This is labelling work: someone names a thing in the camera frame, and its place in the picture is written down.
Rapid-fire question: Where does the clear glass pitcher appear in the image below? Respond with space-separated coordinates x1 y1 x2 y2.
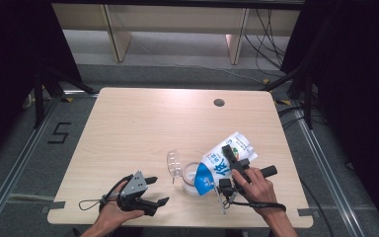
166 149 211 198

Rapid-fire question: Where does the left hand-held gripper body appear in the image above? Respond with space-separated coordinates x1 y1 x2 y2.
116 170 161 217

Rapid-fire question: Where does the bundle of black cables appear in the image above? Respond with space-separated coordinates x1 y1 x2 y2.
243 9 287 78

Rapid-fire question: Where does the person's left hand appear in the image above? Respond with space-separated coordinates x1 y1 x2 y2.
97 180 146 233

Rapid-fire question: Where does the beige wooden desk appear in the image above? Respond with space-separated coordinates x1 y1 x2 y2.
51 3 302 66

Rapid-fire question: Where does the white and blue bag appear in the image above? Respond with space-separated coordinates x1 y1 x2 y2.
193 130 259 198

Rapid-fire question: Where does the person's right hand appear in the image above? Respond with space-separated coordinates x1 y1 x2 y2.
231 166 279 218

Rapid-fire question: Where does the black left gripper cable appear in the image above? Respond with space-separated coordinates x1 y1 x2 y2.
99 174 134 211

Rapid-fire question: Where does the black curtain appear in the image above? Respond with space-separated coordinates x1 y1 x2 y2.
280 0 379 231
0 0 83 169

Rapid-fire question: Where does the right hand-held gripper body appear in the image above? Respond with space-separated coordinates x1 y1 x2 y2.
214 158 279 215

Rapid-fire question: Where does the metal floor rail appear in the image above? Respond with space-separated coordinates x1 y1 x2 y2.
0 95 62 233
292 100 366 237

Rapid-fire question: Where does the black metal stand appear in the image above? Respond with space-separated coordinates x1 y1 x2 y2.
33 63 98 129
260 65 315 130

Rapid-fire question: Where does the thin left wrist strap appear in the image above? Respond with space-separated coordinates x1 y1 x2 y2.
78 197 108 212

